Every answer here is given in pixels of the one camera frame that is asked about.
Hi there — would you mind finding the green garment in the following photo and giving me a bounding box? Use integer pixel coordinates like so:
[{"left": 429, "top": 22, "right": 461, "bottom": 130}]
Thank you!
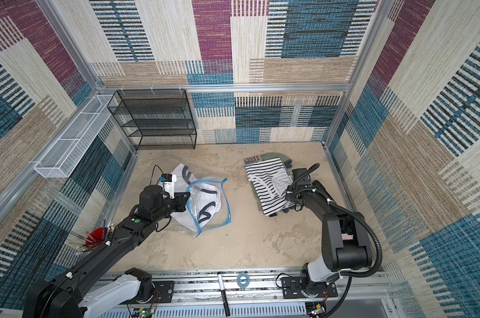
[{"left": 244, "top": 152, "right": 292, "bottom": 168}]

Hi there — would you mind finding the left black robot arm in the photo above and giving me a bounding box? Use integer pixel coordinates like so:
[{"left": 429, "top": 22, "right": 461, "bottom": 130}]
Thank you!
[{"left": 22, "top": 185, "right": 190, "bottom": 317}]

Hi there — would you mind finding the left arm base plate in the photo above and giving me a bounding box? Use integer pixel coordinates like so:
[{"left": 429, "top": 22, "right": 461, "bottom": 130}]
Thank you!
[{"left": 122, "top": 281, "right": 175, "bottom": 306}]

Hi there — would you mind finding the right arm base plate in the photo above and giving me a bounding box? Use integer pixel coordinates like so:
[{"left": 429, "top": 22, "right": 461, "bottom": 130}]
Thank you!
[{"left": 277, "top": 276, "right": 338, "bottom": 299}]

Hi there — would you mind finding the black marker pen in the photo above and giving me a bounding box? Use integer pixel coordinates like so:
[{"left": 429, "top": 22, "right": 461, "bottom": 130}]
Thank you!
[{"left": 217, "top": 272, "right": 231, "bottom": 317}]

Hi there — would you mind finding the white wire mesh basket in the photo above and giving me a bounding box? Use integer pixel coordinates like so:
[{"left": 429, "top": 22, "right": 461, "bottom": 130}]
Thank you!
[{"left": 34, "top": 95, "right": 112, "bottom": 178}]

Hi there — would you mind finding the blue tape roll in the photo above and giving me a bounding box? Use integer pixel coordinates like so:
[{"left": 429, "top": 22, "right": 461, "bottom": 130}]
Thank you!
[{"left": 236, "top": 272, "right": 251, "bottom": 290}]

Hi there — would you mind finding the red pencil cup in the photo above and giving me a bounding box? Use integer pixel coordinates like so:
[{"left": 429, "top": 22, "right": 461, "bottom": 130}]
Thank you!
[{"left": 67, "top": 219, "right": 112, "bottom": 252}]

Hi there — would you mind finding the white tank top navy trim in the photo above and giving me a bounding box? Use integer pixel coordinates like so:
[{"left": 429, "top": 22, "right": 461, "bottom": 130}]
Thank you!
[{"left": 171, "top": 163, "right": 221, "bottom": 235}]

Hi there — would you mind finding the clear vacuum bag blue zipper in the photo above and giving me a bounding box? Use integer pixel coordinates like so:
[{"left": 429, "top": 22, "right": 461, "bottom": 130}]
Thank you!
[{"left": 171, "top": 163, "right": 232, "bottom": 237}]

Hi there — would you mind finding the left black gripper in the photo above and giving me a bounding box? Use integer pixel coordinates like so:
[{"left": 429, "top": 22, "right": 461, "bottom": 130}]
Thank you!
[{"left": 152, "top": 191, "right": 192, "bottom": 225}]

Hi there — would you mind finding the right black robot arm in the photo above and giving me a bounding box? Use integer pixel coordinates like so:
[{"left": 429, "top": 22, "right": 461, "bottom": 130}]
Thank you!
[{"left": 285, "top": 164, "right": 383, "bottom": 297}]

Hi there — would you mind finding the black wire mesh shelf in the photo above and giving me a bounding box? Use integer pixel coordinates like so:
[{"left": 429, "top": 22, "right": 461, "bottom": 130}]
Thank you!
[{"left": 107, "top": 89, "right": 197, "bottom": 151}]

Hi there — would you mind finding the black white striped garment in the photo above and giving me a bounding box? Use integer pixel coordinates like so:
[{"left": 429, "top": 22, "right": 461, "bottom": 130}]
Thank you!
[{"left": 244, "top": 156, "right": 293, "bottom": 217}]

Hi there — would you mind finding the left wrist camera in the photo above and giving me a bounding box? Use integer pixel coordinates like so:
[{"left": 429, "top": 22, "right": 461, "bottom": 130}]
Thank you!
[{"left": 159, "top": 174, "right": 177, "bottom": 199}]

